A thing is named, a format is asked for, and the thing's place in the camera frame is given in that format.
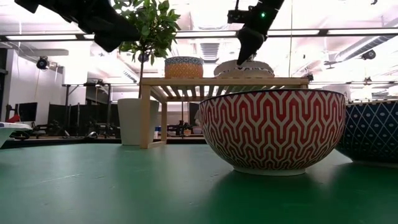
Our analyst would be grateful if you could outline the black monitor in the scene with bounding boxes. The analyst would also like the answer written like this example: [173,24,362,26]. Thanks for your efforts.
[15,101,38,123]

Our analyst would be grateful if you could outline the black aluminium table frame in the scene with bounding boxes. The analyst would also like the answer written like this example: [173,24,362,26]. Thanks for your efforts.
[0,136,206,150]

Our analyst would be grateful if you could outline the blue and white patterned plate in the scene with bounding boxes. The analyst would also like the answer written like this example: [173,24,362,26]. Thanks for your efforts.
[0,121,33,149]
[213,59,275,75]

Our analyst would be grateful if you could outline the black ceiling camera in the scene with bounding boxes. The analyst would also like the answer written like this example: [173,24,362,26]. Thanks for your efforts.
[35,55,50,71]
[360,49,377,61]

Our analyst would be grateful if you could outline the navy and white patterned bowl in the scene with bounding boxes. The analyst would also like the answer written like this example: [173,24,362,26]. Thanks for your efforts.
[335,100,398,164]

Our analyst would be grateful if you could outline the green leafy plant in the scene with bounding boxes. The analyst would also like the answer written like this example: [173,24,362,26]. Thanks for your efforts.
[111,0,182,100]

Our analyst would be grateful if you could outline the ceiling air vent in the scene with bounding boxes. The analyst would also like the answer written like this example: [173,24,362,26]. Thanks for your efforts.
[200,42,220,62]

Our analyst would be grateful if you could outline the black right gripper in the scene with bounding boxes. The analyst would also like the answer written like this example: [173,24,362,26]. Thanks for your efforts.
[237,0,285,66]

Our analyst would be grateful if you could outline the red zigzag patterned bowl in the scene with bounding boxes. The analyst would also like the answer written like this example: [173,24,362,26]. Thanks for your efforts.
[199,88,347,177]

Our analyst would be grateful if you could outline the ceiling light strip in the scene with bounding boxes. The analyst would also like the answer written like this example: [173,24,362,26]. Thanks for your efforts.
[174,30,239,38]
[4,33,96,42]
[267,28,398,36]

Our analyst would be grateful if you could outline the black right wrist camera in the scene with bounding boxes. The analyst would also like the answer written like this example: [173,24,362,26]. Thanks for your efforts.
[226,8,249,24]

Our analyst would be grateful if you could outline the yellow bowl with blue band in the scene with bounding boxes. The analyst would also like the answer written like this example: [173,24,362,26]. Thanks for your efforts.
[164,56,205,79]

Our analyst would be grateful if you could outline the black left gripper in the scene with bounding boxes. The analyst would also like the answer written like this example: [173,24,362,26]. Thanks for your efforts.
[94,1,141,53]

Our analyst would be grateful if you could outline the white plant pot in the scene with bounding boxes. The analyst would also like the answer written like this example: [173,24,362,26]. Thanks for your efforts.
[117,98,160,146]

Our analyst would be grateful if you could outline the wooden slatted shelf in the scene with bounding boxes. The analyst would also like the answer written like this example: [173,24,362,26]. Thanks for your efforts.
[139,77,309,149]

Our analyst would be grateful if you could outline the green table mat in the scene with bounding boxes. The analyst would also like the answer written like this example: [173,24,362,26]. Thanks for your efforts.
[0,143,398,224]

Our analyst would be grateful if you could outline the grey air duct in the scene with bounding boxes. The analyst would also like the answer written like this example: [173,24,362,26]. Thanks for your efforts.
[334,35,398,63]

